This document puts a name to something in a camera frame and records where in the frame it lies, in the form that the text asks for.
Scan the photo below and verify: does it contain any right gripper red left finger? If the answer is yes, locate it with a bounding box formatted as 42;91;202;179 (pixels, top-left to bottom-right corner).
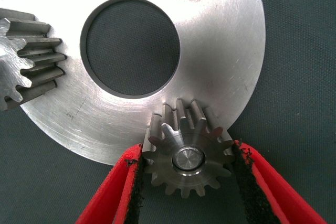
75;143;144;224

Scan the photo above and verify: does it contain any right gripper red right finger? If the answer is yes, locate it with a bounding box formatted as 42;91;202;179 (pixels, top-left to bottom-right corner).
230;139;328;224

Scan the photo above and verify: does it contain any small steel gear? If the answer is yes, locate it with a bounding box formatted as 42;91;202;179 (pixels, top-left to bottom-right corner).
143;98;236;199
0;8;67;111

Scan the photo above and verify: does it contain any dark grey table cloth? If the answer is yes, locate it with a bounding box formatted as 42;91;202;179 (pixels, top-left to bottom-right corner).
0;0;336;224

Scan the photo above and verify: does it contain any round metal plate with hole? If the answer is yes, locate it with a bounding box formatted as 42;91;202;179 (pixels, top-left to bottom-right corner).
0;0;266;166

